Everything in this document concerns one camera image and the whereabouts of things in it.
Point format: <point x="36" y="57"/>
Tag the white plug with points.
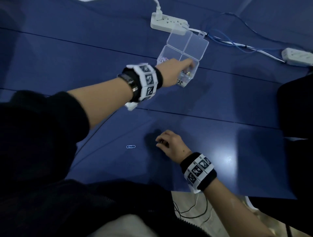
<point x="158" y="11"/>

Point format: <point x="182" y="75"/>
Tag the pink paper clips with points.
<point x="163" y="59"/>

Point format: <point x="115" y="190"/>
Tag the person's right forearm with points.
<point x="234" y="210"/>

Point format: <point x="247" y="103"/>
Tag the clear plastic compartment box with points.
<point x="189" y="46"/>

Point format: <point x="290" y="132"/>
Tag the white power strip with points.
<point x="168" y="23"/>
<point x="297" y="57"/>

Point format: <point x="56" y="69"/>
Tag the person's left fingers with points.
<point x="187" y="64"/>

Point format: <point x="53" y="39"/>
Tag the small clips in box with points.
<point x="187" y="72"/>

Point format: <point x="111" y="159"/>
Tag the person's left hand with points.
<point x="172" y="72"/>

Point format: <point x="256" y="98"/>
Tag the black chair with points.
<point x="297" y="109"/>

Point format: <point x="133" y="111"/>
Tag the person's right hand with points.
<point x="174" y="145"/>

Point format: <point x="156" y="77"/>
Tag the blue paper clip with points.
<point x="130" y="146"/>

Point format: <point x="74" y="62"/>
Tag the black jacket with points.
<point x="36" y="158"/>

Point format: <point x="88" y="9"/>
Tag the left wrist marker band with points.
<point x="144" y="81"/>

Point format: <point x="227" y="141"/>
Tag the wrist marker band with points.
<point x="199" y="171"/>
<point x="144" y="81"/>

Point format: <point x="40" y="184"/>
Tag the right wrist marker band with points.
<point x="199" y="171"/>

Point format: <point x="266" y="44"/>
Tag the person's left forearm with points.
<point x="102" y="102"/>

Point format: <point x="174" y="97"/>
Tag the light trousers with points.
<point x="122" y="227"/>

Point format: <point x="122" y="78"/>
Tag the person's right fingers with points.
<point x="161" y="142"/>

